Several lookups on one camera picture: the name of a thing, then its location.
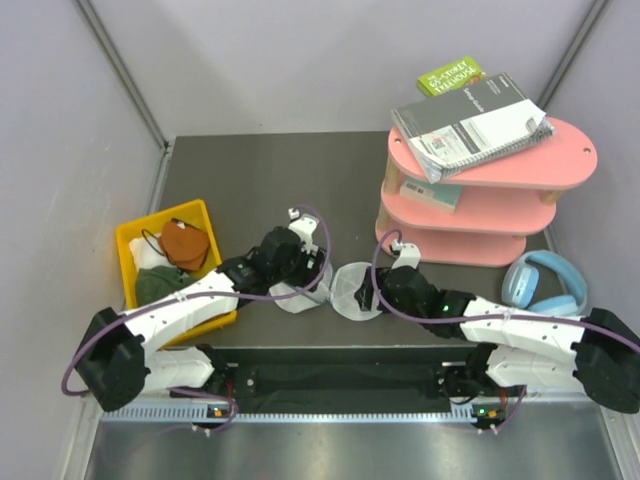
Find light blue headphones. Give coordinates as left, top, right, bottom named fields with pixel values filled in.
left=501, top=250, right=588, bottom=316

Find green treehouse book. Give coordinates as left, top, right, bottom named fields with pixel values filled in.
left=416, top=56, right=487, bottom=97

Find teal paperback book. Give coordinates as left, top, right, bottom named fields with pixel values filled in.
left=399, top=178, right=463, bottom=213

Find white garment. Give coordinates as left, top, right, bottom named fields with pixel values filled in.
left=128, top=236, right=173, bottom=271

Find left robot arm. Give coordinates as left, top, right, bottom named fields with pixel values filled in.
left=72, top=215, right=330, bottom=412

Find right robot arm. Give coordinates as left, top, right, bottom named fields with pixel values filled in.
left=352, top=265, right=639, bottom=414

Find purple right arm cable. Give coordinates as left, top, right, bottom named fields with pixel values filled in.
left=373, top=228, right=640, bottom=351

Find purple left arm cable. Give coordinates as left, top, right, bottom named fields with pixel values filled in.
left=60, top=203, right=334, bottom=397

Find green garment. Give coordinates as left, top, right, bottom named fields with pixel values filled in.
left=135, top=266, right=195, bottom=306

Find orange bra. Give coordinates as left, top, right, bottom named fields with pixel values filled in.
left=159, top=219, right=210, bottom=272

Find grey spiral-bound manual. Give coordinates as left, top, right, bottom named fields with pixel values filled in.
left=391, top=72, right=555, bottom=183

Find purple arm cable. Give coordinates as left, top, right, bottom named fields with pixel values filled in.
left=373, top=228, right=640, bottom=351
left=60, top=203, right=334, bottom=397

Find pink three-tier shelf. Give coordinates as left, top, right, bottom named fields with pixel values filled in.
left=375, top=119, right=598, bottom=267

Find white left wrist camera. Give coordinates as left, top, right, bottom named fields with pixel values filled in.
left=288, top=208, right=319, bottom=252

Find yellow plastic bin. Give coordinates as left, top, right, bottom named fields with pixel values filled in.
left=115, top=198, right=239, bottom=349

